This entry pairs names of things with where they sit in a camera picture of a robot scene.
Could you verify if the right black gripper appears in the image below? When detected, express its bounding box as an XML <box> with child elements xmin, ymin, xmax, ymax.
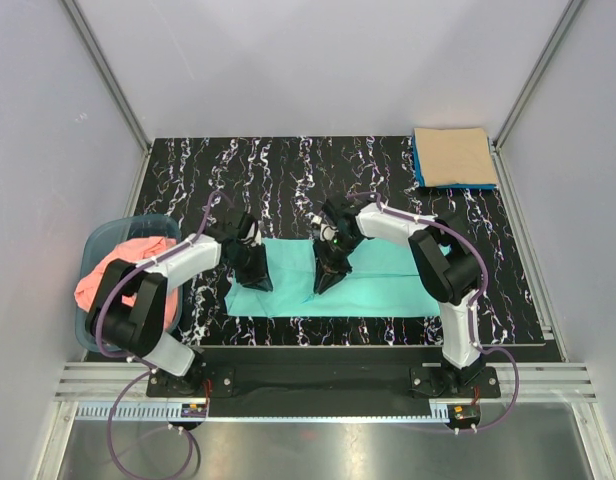
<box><xmin>313</xmin><ymin>232</ymin><xmax>363</xmax><ymax>295</ymax></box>

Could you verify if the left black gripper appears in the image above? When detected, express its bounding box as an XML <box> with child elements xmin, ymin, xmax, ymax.
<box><xmin>226</xmin><ymin>241</ymin><xmax>273</xmax><ymax>292</ymax></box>

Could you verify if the teal t-shirt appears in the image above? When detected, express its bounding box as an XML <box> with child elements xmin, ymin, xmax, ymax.
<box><xmin>225</xmin><ymin>238</ymin><xmax>439</xmax><ymax>318</ymax></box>

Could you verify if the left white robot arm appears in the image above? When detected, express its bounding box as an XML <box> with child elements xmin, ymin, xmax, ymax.
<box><xmin>85</xmin><ymin>209</ymin><xmax>273</xmax><ymax>396</ymax></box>

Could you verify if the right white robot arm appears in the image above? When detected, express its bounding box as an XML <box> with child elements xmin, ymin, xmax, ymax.
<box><xmin>310</xmin><ymin>194</ymin><xmax>488</xmax><ymax>397</ymax></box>

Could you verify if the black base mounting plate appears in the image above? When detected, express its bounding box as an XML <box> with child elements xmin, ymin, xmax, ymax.
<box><xmin>147</xmin><ymin>346</ymin><xmax>501</xmax><ymax>422</ymax></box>

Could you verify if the pink t-shirt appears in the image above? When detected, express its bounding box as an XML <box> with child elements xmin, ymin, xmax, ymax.
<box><xmin>73</xmin><ymin>236</ymin><xmax>184</xmax><ymax>334</ymax></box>

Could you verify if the folded blue t-shirt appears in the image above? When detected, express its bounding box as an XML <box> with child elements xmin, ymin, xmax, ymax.
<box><xmin>412</xmin><ymin>143</ymin><xmax>498</xmax><ymax>190</ymax></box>

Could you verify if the blue plastic basket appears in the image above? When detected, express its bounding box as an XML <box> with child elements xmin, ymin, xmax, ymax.
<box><xmin>74</xmin><ymin>214</ymin><xmax>182</xmax><ymax>352</ymax></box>

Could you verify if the folded beige t-shirt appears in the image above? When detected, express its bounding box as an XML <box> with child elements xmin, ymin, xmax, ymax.
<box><xmin>412</xmin><ymin>128</ymin><xmax>498</xmax><ymax>190</ymax></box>

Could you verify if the white slotted cable duct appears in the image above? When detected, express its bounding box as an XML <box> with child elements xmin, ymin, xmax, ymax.
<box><xmin>76</xmin><ymin>400</ymin><xmax>466</xmax><ymax>424</ymax></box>

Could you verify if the left aluminium frame post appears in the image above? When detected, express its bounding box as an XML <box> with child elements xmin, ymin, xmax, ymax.
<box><xmin>59</xmin><ymin>0</ymin><xmax>152</xmax><ymax>154</ymax></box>

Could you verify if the aluminium frame post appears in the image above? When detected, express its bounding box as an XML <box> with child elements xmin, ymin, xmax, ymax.
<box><xmin>59</xmin><ymin>0</ymin><xmax>152</xmax><ymax>154</ymax></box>
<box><xmin>492</xmin><ymin>0</ymin><xmax>587</xmax><ymax>151</ymax></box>

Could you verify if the right aluminium frame post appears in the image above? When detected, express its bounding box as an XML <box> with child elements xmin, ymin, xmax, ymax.
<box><xmin>492</xmin><ymin>0</ymin><xmax>587</xmax><ymax>151</ymax></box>

